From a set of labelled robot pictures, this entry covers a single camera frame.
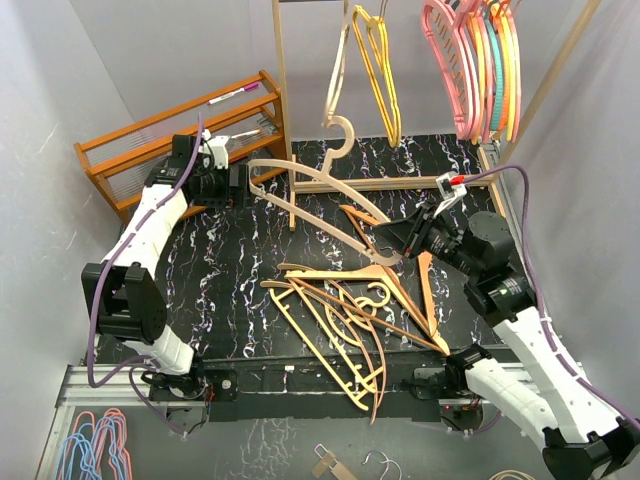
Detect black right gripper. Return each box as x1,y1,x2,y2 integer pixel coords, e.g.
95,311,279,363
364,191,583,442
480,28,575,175
372,200,481,279

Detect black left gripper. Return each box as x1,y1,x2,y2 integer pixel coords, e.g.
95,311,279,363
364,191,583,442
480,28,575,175
195,163,254,210

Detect beige hanger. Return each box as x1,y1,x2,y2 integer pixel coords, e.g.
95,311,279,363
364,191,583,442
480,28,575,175
247,115,402,267
323,0,350,127

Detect cream thin plastic hanger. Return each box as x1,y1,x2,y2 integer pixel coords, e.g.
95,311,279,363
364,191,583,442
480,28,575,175
261,280,388,421

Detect thick pink plastic hanger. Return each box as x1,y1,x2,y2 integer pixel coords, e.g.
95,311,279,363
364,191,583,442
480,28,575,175
449,1,481,144

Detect teal wire hanger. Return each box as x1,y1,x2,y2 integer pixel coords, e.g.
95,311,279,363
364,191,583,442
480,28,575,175
485,1,505,133

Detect yellow metal hanger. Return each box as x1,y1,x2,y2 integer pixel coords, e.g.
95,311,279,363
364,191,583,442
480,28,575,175
500,1,522,143

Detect orange plastic hanger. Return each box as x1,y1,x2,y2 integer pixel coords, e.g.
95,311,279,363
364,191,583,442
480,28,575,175
494,1,516,141

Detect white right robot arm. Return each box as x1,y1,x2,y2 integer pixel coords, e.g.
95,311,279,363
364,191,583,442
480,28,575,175
373,205,639,479

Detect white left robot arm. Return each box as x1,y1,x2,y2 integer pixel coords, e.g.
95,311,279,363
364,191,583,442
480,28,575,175
81,130,248,399

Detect green capped marker pen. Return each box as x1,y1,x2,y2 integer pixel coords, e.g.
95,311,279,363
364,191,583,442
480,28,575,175
229,128,262,140

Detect orange wooden shelf rack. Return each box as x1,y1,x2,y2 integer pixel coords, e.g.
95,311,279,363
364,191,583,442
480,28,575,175
74,70,291,224

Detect purple capped marker pen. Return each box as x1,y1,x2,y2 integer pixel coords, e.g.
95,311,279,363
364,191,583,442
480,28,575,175
207,82,260,106

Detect light wooden clothes rack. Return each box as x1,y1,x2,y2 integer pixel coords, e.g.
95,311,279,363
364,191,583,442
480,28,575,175
283,1,600,229

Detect wooden clip hanger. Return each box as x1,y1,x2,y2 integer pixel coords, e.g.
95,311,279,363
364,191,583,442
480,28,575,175
311,444,357,480

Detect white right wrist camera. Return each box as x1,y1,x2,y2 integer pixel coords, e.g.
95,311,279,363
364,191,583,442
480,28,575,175
433,171,467,217

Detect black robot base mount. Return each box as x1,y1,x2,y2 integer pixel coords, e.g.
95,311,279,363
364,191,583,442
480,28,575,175
143,350,488,430

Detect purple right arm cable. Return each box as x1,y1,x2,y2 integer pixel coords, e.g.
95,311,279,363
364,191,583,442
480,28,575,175
454,164,640,435

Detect blue and pink wire hangers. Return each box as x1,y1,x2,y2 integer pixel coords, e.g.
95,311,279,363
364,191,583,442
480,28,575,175
53,408,133,479

